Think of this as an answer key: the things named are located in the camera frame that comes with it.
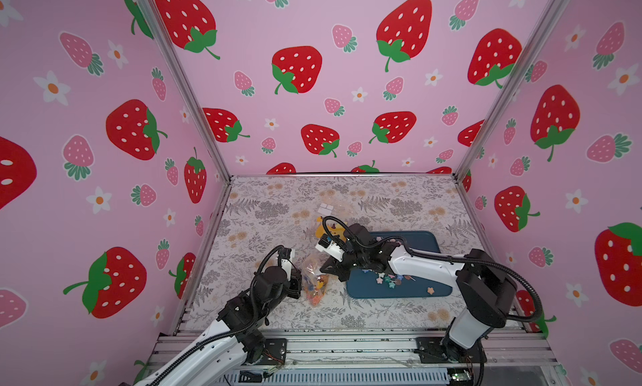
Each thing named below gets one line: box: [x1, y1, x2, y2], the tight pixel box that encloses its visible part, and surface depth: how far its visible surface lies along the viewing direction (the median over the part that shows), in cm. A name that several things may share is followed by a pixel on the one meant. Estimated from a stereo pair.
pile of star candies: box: [361, 269, 416, 289], surface depth 90 cm
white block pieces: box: [317, 202, 334, 215], surface depth 107 cm
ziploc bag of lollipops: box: [300, 252, 333, 307], surface depth 82 cm
